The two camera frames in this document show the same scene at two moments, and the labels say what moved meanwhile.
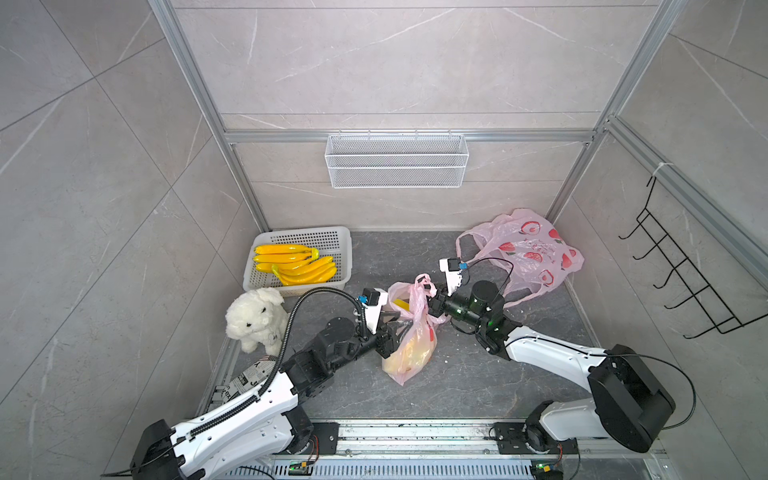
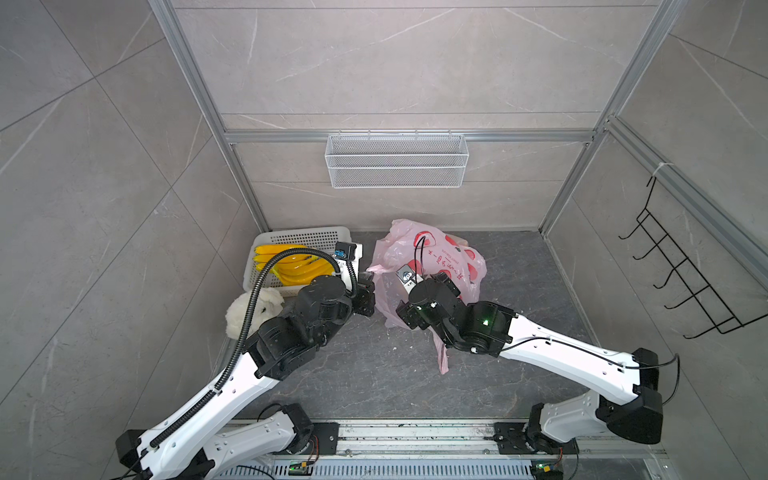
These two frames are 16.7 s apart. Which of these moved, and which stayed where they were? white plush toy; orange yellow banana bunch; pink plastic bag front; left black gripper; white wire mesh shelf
Moved: left black gripper; pink plastic bag front
Stayed: white wire mesh shelf; orange yellow banana bunch; white plush toy
